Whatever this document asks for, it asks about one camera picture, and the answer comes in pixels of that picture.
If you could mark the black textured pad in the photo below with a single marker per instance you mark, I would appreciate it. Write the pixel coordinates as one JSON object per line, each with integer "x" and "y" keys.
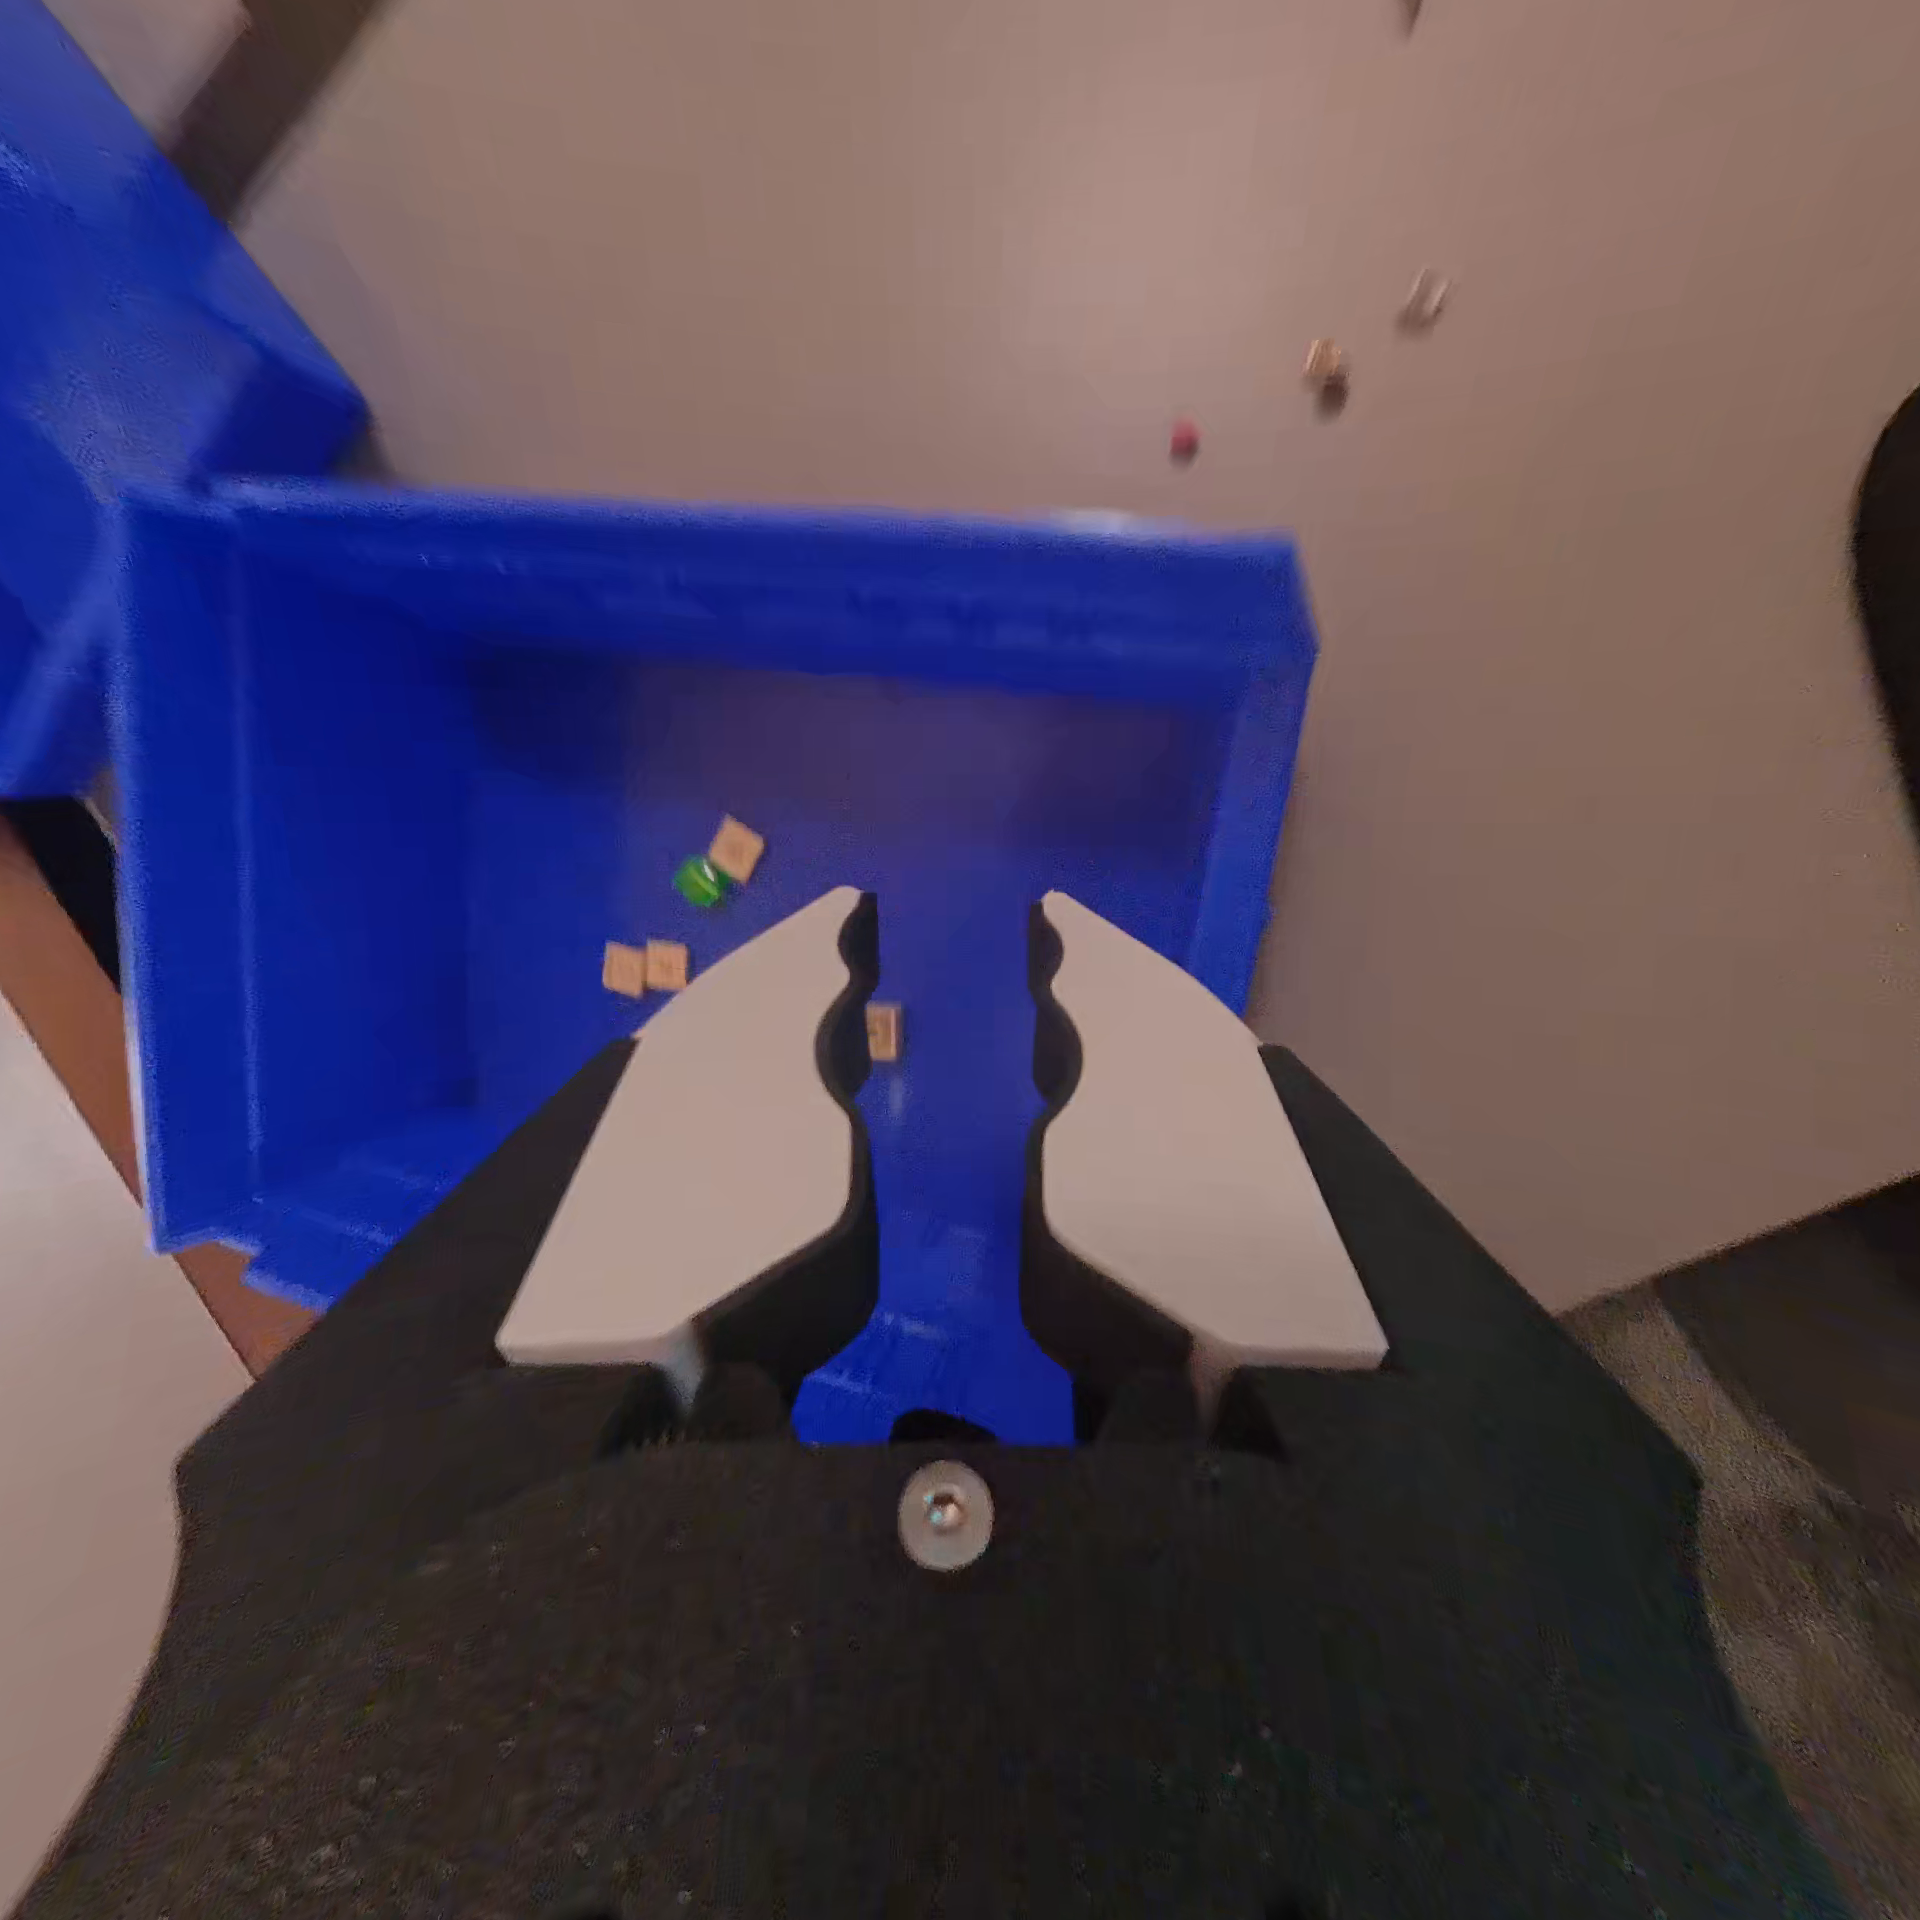
{"x": 1893, "y": 598}

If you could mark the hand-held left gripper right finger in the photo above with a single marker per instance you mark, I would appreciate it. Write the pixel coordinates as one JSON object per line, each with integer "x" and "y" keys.
{"x": 1201, "y": 1184}

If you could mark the blue storage bin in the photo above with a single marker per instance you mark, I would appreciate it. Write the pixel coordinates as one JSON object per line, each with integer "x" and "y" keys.
{"x": 119, "y": 451}
{"x": 376, "y": 901}

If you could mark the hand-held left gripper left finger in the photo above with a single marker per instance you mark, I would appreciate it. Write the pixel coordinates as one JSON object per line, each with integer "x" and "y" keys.
{"x": 708, "y": 1184}

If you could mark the green translucent small piece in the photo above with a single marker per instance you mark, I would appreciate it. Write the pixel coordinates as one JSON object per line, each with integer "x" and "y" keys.
{"x": 702, "y": 881}

